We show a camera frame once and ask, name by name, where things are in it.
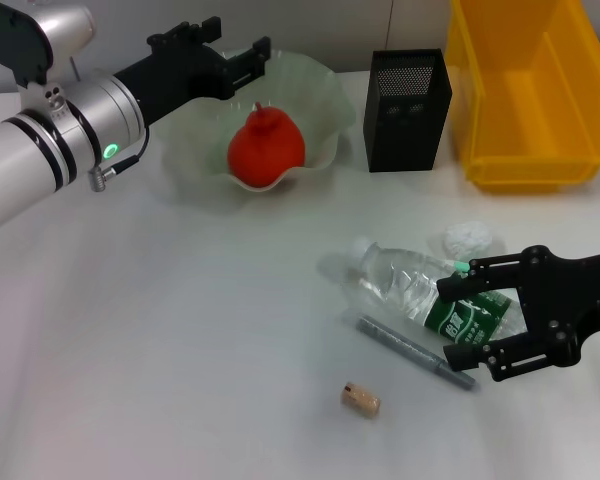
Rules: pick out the small beige cork piece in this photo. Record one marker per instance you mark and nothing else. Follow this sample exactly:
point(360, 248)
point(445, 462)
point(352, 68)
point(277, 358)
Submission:
point(361, 400)

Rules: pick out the black mesh pen holder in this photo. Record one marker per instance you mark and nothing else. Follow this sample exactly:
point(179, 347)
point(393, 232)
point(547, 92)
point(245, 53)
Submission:
point(405, 140)

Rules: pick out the white paper ball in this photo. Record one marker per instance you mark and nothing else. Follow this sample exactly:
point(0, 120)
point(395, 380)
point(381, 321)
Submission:
point(467, 237)

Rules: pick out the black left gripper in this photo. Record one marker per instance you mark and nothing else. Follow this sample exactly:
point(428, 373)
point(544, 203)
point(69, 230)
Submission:
point(180, 80)

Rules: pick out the green white pen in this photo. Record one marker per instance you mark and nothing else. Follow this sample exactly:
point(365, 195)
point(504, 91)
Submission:
point(461, 267)

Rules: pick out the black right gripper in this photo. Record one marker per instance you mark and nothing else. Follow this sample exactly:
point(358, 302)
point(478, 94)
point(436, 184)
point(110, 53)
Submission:
point(570, 295)

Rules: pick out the clear green-label water bottle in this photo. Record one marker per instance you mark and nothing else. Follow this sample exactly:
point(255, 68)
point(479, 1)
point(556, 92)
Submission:
point(400, 282)

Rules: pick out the grey marker pen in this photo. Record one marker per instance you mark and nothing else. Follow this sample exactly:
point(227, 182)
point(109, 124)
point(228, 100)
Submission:
point(405, 347)

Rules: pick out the red-orange orange fruit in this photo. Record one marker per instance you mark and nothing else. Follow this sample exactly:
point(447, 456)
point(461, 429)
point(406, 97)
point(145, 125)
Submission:
point(267, 150)

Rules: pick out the yellow plastic bin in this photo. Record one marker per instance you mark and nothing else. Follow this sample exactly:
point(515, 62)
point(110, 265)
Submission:
point(530, 110)

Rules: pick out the pale green glass fruit bowl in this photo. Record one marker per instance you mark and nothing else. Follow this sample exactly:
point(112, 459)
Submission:
point(325, 100)

